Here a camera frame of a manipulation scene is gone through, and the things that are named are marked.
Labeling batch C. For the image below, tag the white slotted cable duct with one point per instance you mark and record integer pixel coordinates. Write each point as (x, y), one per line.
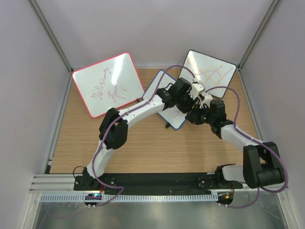
(93, 197)

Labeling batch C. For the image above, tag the aluminium corner post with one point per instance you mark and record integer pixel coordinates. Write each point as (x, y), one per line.
(51, 35)
(260, 30)

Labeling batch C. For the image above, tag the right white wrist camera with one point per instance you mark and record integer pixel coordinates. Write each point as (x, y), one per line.
(207, 98)

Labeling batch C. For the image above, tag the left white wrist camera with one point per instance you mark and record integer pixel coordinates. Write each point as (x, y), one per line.
(196, 90)

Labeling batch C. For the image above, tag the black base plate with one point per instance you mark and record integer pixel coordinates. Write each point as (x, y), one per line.
(146, 182)

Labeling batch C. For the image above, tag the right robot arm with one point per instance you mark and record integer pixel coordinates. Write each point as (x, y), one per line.
(262, 165)

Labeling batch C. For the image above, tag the pink framed whiteboard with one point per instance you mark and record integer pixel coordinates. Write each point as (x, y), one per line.
(113, 82)

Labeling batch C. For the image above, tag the black framed whiteboard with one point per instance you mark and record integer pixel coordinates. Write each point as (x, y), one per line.
(211, 72)

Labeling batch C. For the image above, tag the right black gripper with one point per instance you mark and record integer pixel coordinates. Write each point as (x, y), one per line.
(193, 117)

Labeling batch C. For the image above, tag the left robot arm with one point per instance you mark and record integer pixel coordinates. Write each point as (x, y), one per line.
(115, 126)

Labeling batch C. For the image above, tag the blue framed whiteboard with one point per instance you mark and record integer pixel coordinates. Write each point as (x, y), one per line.
(173, 115)

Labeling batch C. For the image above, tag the left aluminium corner post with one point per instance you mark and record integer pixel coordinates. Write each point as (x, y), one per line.
(51, 35)

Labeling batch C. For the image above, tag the right aluminium corner post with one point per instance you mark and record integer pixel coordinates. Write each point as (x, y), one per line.
(260, 30)

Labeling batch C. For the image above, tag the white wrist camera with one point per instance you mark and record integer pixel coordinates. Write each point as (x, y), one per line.
(207, 98)
(196, 90)

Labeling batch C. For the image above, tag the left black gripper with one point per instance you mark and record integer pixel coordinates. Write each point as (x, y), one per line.
(188, 108)

